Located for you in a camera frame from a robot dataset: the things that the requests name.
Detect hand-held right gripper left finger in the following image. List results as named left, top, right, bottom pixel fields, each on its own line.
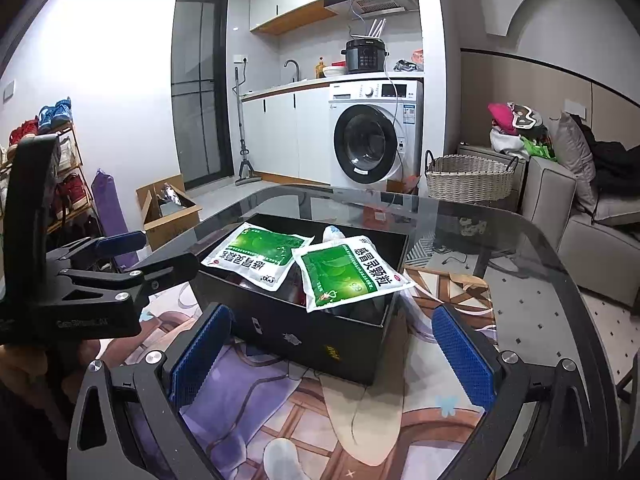
left=67, top=302, right=236, bottom=480

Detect wooden shoe rack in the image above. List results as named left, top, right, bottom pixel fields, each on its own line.
left=0, top=120, right=96, bottom=241

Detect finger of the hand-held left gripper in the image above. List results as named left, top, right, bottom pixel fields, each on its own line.
left=55, top=251, right=199, bottom=311
left=47, top=230, right=148, bottom=273

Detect green white medicine packet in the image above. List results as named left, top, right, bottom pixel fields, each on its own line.
left=291, top=235, right=417, bottom=313
left=201, top=222, right=315, bottom=293

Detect printed table mat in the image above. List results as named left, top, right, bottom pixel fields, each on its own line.
left=95, top=260, right=501, bottom=480

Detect wicker basket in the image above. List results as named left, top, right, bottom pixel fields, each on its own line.
left=424, top=150, right=520, bottom=205

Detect shoe rack with shoes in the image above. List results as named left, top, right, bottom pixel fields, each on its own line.
left=0, top=99, right=96, bottom=241

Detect black clothing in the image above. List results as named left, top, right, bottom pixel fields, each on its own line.
left=570, top=115, right=640, bottom=196

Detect white power cord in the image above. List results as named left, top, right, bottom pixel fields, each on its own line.
left=382, top=55, right=408, bottom=181

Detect dark glass door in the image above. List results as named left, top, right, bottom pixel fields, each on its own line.
left=171, top=0, right=236, bottom=186

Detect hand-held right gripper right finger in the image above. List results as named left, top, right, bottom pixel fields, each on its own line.
left=431, top=304, right=606, bottom=480

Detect white washing machine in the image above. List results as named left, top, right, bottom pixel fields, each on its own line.
left=327, top=79, right=425, bottom=192

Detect grey sofa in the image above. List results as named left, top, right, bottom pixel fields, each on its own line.
left=520, top=155, right=640, bottom=306

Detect black pressure cooker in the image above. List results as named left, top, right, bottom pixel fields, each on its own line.
left=341, top=37, right=390, bottom=75

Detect white wifi router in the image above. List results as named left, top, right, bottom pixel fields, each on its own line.
left=352, top=17, right=388, bottom=41

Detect pile of bags and clothes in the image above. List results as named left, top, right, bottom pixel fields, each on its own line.
left=487, top=101, right=556, bottom=161

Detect purple yoga mat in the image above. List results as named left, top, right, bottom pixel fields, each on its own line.
left=91, top=169, right=138, bottom=268

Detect metal range hood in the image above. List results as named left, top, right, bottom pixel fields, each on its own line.
left=324, top=0, right=418, bottom=21

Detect person's left hand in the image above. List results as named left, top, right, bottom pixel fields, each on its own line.
left=0, top=342, right=68, bottom=402

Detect white counter cabinet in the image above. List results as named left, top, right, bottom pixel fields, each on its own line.
left=241, top=80, right=333, bottom=183

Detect floor mop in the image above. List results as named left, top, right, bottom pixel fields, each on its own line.
left=234, top=65, right=262, bottom=187

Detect brown cardboard box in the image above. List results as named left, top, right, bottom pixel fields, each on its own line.
left=136, top=174, right=202, bottom=251

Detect grey cushion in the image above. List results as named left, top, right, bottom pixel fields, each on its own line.
left=550, top=112, right=598, bottom=213

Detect black cardboard box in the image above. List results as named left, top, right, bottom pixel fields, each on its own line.
left=189, top=212, right=412, bottom=387

